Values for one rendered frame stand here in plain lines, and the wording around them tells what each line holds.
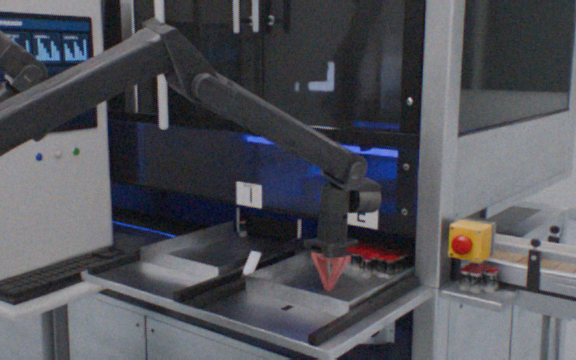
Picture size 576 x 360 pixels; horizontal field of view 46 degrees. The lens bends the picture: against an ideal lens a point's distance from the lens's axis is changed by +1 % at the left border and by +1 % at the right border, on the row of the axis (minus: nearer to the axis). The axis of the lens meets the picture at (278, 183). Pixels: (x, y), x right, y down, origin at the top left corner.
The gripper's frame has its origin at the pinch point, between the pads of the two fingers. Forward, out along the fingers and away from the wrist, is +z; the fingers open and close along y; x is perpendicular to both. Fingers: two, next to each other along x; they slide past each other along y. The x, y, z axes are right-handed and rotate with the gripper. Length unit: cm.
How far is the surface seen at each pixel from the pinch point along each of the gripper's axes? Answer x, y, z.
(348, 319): -8.0, -4.5, 4.0
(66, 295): 66, -14, 14
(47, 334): 100, 4, 36
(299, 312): 3.7, -3.9, 5.6
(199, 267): 34.0, -1.7, 2.7
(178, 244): 54, 10, 2
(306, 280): 13.4, 11.5, 3.5
